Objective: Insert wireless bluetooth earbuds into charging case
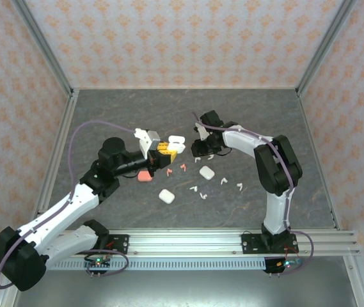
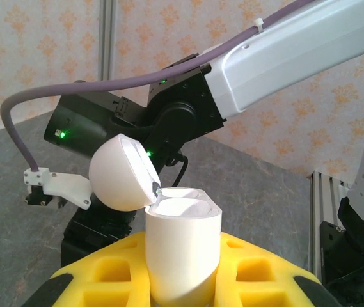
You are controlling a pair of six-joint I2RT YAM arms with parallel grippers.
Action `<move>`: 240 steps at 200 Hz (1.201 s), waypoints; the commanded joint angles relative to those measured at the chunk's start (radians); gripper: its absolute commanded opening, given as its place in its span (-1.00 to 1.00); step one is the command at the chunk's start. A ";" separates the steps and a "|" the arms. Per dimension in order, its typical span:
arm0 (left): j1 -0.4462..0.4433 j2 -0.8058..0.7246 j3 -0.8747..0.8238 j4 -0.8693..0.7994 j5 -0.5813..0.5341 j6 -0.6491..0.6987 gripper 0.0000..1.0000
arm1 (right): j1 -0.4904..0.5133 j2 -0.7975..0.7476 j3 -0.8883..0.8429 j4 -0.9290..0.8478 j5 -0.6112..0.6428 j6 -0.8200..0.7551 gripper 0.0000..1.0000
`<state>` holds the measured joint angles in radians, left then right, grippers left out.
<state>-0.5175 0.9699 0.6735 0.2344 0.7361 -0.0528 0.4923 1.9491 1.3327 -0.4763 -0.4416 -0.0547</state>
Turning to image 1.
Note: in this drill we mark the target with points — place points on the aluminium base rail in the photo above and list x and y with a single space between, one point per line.
185 243

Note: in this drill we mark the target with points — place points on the white earbud charging case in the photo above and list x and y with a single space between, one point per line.
206 172
177 140
166 196

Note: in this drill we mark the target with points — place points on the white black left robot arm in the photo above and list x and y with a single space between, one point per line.
57 217

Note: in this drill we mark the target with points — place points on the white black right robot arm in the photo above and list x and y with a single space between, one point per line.
276 211

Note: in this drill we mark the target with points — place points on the small controller board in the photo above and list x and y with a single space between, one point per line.
281 264
98 263

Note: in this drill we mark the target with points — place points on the pink earbud charging case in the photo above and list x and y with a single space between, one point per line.
144 177

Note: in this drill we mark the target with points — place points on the aluminium table side rail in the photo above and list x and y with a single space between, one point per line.
57 153
320 160

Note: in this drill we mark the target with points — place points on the aluminium frame post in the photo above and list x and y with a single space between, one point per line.
323 48
44 48

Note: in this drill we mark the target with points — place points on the aluminium frame profile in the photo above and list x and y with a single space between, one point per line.
357 284
5 300

